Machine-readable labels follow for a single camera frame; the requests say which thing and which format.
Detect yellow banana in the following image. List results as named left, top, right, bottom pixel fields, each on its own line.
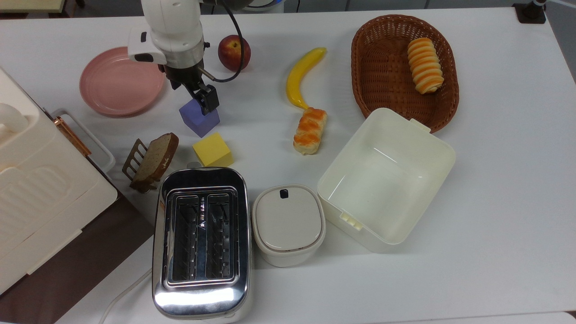
left=286, top=47, right=328, bottom=111

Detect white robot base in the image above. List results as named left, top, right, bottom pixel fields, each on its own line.
left=245, top=0, right=285, bottom=13

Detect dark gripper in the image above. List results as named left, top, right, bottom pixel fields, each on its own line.
left=163, top=63, right=220, bottom=116

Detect chrome two-slot toaster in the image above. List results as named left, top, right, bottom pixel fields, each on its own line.
left=152, top=162, right=253, bottom=323

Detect brown bread slice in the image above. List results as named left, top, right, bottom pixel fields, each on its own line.
left=130, top=132, right=180, bottom=189

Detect black table clamp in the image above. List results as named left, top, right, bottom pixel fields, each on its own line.
left=513, top=0, right=548, bottom=24

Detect purple cube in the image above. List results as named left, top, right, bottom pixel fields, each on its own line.
left=179, top=98, right=221, bottom=138

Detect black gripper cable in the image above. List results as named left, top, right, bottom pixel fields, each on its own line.
left=198, top=4, right=248, bottom=83

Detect copper appliance handle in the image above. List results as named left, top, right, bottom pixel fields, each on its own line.
left=54, top=116, right=92, bottom=158

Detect cream open plastic box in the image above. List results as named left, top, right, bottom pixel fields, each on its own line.
left=317, top=107, right=457, bottom=253

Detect striped spiral bread roll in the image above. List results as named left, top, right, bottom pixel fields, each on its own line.
left=407, top=37, right=445, bottom=95

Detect red apple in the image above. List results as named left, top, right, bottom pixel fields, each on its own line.
left=218, top=35, right=252, bottom=72

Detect white lidded square container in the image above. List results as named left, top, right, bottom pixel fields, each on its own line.
left=252, top=184, right=327, bottom=268

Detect large white appliance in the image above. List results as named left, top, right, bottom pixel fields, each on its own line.
left=0, top=67, right=119, bottom=296

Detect white toaster power cable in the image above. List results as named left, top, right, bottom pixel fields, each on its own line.
left=98, top=268, right=153, bottom=324

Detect bronze toast rack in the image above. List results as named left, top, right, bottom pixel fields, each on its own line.
left=121, top=138, right=157, bottom=194

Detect brown wicker basket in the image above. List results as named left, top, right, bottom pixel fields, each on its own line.
left=351, top=14, right=460, bottom=134

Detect orange glazed bread loaf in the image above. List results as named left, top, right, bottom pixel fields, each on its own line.
left=293, top=107, right=328, bottom=155

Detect light wooden table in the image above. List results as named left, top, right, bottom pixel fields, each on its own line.
left=0, top=0, right=64, bottom=14

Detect yellow cube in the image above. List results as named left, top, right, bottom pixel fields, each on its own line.
left=192, top=132, right=234, bottom=168

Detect pink round plate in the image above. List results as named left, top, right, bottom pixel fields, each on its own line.
left=79, top=46, right=166, bottom=117

